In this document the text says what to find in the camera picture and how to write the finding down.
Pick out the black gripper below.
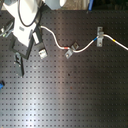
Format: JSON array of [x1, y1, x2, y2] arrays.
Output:
[[10, 27, 48, 78]]

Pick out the white cable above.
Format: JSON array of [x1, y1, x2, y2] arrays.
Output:
[[40, 25, 128, 52]]

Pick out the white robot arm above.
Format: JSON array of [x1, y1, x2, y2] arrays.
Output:
[[6, 0, 47, 76]]

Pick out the metal clamp top left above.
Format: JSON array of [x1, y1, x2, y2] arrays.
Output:
[[0, 22, 13, 38]]

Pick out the black perforated breadboard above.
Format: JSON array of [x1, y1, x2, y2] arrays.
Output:
[[0, 11, 128, 128]]

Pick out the metal cable clip right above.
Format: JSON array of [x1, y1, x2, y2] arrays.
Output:
[[97, 27, 104, 47]]

